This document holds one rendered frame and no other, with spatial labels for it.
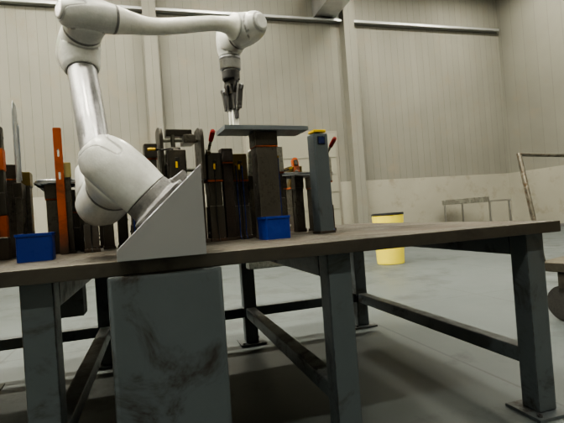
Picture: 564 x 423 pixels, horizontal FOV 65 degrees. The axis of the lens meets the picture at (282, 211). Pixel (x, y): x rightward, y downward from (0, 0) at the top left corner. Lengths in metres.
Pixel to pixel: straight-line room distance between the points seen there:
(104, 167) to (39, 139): 9.81
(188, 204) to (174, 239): 0.10
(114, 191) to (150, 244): 0.21
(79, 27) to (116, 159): 0.58
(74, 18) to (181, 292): 0.98
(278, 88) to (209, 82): 1.75
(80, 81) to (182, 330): 0.94
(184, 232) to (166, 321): 0.24
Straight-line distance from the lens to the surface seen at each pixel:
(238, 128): 1.80
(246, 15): 1.81
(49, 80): 11.38
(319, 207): 1.93
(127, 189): 1.31
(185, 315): 1.25
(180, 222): 1.20
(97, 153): 1.33
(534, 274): 1.85
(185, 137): 1.89
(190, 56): 11.47
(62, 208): 1.93
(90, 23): 1.73
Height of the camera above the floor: 0.78
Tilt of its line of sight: 1 degrees up
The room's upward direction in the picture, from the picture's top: 4 degrees counter-clockwise
